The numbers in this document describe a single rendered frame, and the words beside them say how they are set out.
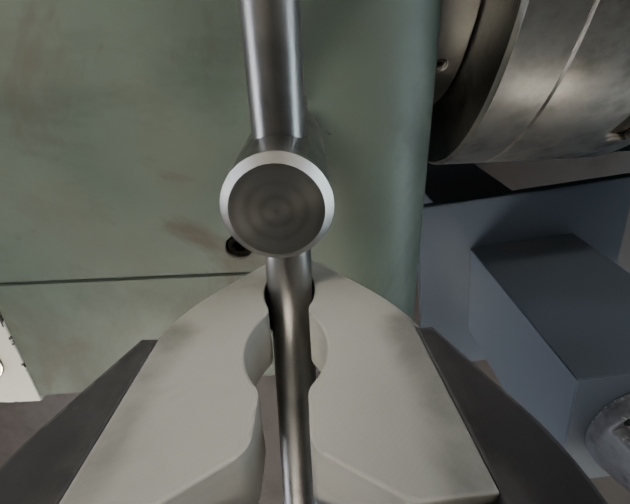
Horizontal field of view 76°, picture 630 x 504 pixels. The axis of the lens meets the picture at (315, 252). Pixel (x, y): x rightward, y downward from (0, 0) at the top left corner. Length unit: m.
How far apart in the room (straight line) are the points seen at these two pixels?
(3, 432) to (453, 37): 2.68
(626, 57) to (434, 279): 0.64
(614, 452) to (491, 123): 0.47
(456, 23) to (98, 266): 0.25
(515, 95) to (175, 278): 0.22
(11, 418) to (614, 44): 2.63
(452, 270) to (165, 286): 0.69
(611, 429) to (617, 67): 0.46
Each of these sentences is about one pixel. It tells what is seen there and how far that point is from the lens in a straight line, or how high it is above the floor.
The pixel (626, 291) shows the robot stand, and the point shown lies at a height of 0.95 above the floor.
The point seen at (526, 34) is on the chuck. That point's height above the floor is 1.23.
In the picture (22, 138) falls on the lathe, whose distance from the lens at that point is 0.24.
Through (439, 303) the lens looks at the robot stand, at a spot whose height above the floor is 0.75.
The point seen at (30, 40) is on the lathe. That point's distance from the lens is 0.23.
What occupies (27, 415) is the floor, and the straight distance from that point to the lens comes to 2.60.
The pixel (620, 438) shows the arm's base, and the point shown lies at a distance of 0.64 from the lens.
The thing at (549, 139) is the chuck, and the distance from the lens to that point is 0.32.
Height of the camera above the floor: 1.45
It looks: 63 degrees down
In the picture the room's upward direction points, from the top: 177 degrees clockwise
